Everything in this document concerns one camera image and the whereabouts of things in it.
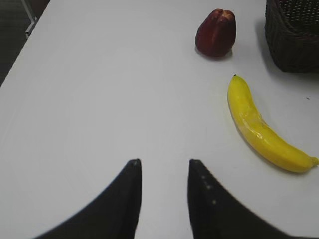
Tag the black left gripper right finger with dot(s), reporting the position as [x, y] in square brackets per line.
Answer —
[215, 214]

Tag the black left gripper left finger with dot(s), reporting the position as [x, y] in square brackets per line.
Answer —
[114, 214]

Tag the black woven basket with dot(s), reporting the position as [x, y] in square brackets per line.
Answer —
[292, 34]

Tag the yellow banana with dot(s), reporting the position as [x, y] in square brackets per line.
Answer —
[259, 135]

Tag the dark red wax apple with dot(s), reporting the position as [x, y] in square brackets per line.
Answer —
[216, 35]

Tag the grey metal table leg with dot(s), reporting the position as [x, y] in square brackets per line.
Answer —
[32, 12]

